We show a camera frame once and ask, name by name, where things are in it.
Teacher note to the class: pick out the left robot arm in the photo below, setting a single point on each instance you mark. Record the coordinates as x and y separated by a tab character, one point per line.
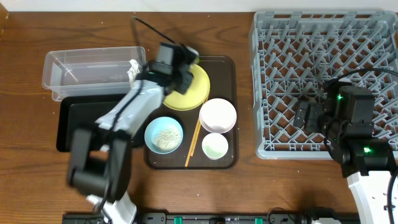
100	153

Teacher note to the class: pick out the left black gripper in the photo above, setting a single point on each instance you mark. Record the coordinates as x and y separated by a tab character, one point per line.
183	87

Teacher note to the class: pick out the brown serving tray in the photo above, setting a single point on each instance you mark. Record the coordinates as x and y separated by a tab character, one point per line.
221	72

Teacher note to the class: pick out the pale green cup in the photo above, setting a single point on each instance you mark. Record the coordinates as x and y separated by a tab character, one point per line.
215	146

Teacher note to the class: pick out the clear plastic bin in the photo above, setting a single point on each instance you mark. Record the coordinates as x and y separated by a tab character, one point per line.
85	72

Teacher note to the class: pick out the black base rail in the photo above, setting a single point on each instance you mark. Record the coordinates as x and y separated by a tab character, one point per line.
275	216

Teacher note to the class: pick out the black tray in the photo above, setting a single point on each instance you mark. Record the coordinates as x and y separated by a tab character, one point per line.
77	110

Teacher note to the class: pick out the light blue bowl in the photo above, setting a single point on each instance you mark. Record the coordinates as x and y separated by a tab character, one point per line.
158	124

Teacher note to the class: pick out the crumpled white tissue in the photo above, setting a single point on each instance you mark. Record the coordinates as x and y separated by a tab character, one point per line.
134	70

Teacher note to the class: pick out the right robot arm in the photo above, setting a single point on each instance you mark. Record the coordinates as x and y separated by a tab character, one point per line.
345	119

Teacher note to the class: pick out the yellow plate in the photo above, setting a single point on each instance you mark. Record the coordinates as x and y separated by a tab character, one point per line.
196	94

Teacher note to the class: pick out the pile of rice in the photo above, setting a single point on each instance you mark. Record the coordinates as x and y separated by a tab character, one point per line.
167	140

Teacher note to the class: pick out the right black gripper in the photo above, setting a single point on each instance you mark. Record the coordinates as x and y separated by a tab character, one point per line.
314	109

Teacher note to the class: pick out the wooden chopsticks pair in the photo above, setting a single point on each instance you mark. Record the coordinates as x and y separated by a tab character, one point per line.
193	142

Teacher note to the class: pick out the grey dishwasher rack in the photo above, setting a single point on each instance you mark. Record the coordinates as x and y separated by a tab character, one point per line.
293	53

